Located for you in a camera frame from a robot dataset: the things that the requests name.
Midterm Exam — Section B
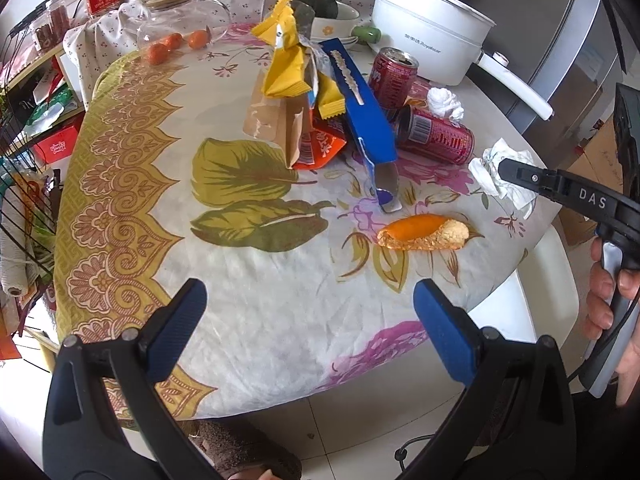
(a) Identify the black cable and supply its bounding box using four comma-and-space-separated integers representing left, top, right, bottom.
394, 434, 455, 476

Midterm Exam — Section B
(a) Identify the glass jar with wooden lid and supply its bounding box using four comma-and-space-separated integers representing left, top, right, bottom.
136, 0, 229, 57

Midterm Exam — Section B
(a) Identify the white plastic bin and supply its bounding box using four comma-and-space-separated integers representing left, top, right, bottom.
466, 224, 594, 367

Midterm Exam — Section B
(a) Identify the orange snack packet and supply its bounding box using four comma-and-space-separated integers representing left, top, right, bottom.
292, 114, 349, 171

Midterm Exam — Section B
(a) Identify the floral tablecloth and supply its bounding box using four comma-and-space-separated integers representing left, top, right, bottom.
52, 19, 562, 420

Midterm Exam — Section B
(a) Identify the black wire rack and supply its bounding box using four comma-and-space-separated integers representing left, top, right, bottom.
0, 25, 68, 286

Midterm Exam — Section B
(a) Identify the white bowl with green handle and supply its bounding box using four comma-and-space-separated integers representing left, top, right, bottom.
309, 2, 383, 52

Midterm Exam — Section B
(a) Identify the jar with red contents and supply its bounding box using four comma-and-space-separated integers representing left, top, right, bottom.
27, 0, 72, 52

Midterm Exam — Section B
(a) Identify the red box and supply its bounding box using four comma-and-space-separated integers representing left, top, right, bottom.
31, 124, 82, 167

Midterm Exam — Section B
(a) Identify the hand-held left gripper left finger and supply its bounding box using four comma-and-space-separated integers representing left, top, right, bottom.
42, 278, 221, 480

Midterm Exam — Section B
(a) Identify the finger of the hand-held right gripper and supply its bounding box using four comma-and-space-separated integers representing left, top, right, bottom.
499, 157, 627, 222

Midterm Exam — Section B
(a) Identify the small yellow snack wrapper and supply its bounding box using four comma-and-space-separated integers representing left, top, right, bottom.
317, 72, 347, 121

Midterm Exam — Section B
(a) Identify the brown paper bag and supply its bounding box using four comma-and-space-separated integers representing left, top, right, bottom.
242, 77, 321, 169

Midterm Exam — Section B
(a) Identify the brown fuzzy slipper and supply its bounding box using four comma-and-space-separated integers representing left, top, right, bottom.
189, 418, 304, 480

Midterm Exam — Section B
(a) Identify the grey refrigerator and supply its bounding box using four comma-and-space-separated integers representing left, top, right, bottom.
517, 0, 627, 137

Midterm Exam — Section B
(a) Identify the red drink can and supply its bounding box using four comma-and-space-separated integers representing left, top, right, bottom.
369, 47, 420, 109
394, 105, 476, 166

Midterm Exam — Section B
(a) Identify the orange peel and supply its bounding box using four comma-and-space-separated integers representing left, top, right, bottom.
376, 214, 471, 252

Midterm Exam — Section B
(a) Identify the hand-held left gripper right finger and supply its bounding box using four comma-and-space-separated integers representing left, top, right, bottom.
400, 279, 583, 480

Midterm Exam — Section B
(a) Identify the white electric pot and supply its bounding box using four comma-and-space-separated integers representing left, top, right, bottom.
369, 0, 555, 122

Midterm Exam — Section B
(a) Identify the clear plastic wrapper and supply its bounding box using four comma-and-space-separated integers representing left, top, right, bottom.
301, 40, 333, 111

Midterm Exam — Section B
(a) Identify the green plastic bag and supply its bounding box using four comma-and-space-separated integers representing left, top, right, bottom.
24, 85, 82, 133

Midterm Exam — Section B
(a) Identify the white tissue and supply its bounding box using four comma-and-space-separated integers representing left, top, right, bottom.
468, 137, 537, 219
426, 87, 465, 122

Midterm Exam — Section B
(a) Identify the person's right hand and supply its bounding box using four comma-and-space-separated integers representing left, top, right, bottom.
587, 237, 640, 406

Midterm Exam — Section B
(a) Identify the blue cardboard box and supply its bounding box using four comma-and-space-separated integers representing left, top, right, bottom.
319, 37, 401, 212

